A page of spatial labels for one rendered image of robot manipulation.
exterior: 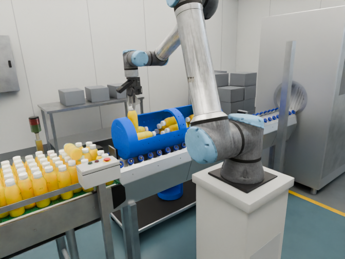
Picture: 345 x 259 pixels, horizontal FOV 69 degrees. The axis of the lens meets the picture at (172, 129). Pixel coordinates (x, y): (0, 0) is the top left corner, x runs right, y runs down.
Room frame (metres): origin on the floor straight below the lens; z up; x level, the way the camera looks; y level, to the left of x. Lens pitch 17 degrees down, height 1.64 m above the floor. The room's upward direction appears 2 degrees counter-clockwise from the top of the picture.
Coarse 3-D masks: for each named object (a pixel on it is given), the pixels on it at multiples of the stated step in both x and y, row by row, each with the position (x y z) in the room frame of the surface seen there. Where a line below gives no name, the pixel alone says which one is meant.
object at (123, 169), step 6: (294, 114) 2.72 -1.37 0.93; (276, 120) 2.51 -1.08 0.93; (174, 150) 1.74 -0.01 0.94; (180, 150) 1.76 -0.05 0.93; (186, 150) 1.78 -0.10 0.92; (162, 156) 1.66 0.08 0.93; (168, 156) 1.68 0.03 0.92; (138, 162) 1.55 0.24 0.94; (144, 162) 1.57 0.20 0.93; (150, 162) 1.59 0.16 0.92; (120, 168) 1.47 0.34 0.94; (126, 168) 1.49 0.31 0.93; (132, 168) 1.51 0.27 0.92
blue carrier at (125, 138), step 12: (180, 108) 2.01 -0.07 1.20; (192, 108) 2.12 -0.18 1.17; (120, 120) 1.57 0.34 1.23; (144, 120) 1.85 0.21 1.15; (156, 120) 1.92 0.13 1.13; (180, 120) 1.75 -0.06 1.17; (120, 132) 1.57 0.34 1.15; (132, 132) 1.52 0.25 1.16; (180, 132) 1.72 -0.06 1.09; (120, 144) 1.59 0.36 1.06; (132, 144) 1.49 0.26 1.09; (144, 144) 1.54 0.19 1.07; (156, 144) 1.61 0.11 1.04; (168, 144) 1.69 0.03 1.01; (120, 156) 1.61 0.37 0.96; (132, 156) 1.53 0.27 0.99
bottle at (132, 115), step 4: (128, 112) 1.64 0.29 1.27; (132, 112) 1.63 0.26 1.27; (136, 112) 1.65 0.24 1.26; (128, 116) 1.63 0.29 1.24; (132, 116) 1.62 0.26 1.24; (136, 116) 1.63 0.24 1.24; (132, 120) 1.62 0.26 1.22; (136, 120) 1.63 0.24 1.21; (136, 124) 1.63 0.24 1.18; (136, 128) 1.63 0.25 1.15
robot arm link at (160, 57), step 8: (208, 0) 1.12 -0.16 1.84; (216, 0) 1.15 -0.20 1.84; (208, 8) 1.16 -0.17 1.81; (216, 8) 1.20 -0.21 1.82; (208, 16) 1.21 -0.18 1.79; (176, 32) 1.37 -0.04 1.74; (168, 40) 1.43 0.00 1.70; (176, 40) 1.39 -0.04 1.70; (160, 48) 1.51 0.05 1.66; (168, 48) 1.46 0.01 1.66; (176, 48) 1.47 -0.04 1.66; (152, 56) 1.56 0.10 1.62; (160, 56) 1.53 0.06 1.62; (168, 56) 1.53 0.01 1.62; (152, 64) 1.58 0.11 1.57; (160, 64) 1.60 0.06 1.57
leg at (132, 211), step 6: (132, 204) 1.54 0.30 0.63; (132, 210) 1.52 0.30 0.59; (132, 216) 1.52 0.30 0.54; (132, 222) 1.51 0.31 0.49; (132, 228) 1.51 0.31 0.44; (138, 228) 1.54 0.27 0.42; (132, 234) 1.52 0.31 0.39; (138, 234) 1.54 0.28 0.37; (132, 240) 1.52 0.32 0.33; (138, 240) 1.53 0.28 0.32; (132, 246) 1.53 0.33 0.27; (138, 246) 1.53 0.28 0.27; (132, 252) 1.54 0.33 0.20; (138, 252) 1.53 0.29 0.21; (138, 258) 1.53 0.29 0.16
